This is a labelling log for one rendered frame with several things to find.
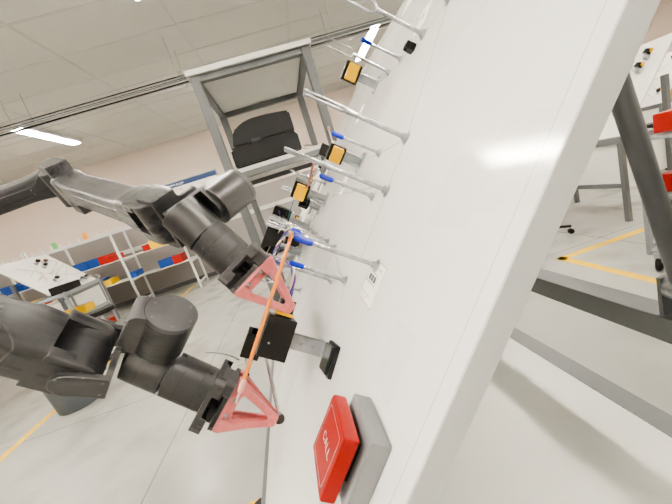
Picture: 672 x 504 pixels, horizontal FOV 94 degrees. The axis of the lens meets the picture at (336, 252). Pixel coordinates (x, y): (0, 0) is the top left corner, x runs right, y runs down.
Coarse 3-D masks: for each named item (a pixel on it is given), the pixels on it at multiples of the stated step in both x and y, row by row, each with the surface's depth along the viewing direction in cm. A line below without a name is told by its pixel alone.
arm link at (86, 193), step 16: (48, 160) 64; (64, 160) 62; (64, 176) 62; (80, 176) 61; (64, 192) 60; (80, 192) 55; (96, 192) 53; (112, 192) 51; (128, 192) 47; (80, 208) 66; (96, 208) 54; (112, 208) 49; (128, 208) 44; (144, 208) 43; (128, 224) 50; (144, 224) 45; (160, 224) 44; (160, 240) 46
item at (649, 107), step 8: (664, 64) 564; (664, 72) 558; (656, 80) 567; (656, 88) 562; (648, 96) 570; (656, 96) 556; (648, 104) 565; (656, 104) 547; (648, 112) 564; (656, 112) 553; (648, 120) 568; (648, 128) 572
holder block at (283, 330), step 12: (264, 324) 45; (276, 324) 42; (288, 324) 42; (264, 336) 42; (276, 336) 42; (288, 336) 42; (264, 348) 42; (276, 348) 42; (288, 348) 42; (276, 360) 42
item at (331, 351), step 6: (330, 342) 41; (324, 348) 41; (330, 348) 39; (336, 348) 38; (324, 354) 40; (330, 354) 38; (336, 354) 38; (324, 360) 39; (330, 360) 38; (336, 360) 38; (324, 366) 38; (330, 366) 38; (324, 372) 38; (330, 372) 38; (330, 378) 37
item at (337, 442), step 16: (336, 400) 25; (336, 416) 23; (320, 432) 25; (336, 432) 22; (352, 432) 22; (320, 448) 24; (336, 448) 21; (352, 448) 21; (320, 464) 23; (336, 464) 21; (352, 464) 22; (320, 480) 22; (336, 480) 21; (320, 496) 21; (336, 496) 21
